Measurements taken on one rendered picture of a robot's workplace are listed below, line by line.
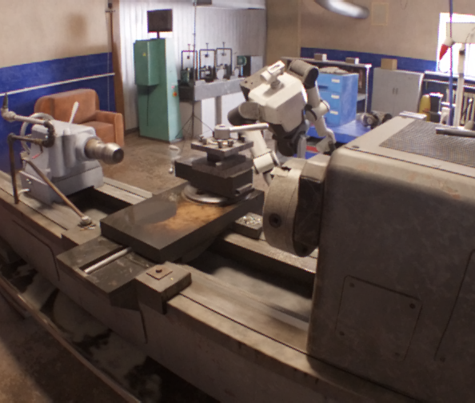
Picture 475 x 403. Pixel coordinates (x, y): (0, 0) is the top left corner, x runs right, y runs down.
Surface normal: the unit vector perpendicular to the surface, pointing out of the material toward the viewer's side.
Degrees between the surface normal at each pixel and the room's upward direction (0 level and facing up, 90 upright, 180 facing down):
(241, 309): 0
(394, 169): 45
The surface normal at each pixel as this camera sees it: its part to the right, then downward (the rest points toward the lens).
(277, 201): -0.54, -0.11
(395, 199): -0.60, 0.32
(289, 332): 0.00, -0.91
